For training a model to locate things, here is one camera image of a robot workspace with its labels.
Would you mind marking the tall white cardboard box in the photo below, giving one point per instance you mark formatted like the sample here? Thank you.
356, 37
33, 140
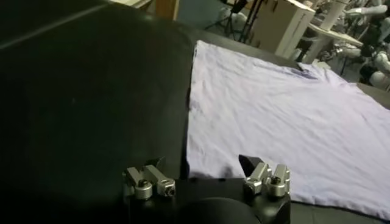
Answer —
280, 24

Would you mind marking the purple printed T-shirt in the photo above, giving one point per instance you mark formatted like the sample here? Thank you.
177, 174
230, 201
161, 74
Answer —
274, 121

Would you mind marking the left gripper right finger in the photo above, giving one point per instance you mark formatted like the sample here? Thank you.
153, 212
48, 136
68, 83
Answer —
259, 176

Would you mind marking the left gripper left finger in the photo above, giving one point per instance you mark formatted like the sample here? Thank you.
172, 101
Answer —
160, 181

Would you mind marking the black tripod stand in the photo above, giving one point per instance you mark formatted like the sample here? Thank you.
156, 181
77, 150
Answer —
227, 24
251, 21

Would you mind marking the white standing desk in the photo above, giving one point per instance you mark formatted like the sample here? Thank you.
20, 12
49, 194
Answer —
329, 33

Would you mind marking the white rectangular table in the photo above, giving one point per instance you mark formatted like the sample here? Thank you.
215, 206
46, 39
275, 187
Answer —
134, 2

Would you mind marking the white humanoid robot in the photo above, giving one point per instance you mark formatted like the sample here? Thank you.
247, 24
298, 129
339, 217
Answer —
377, 61

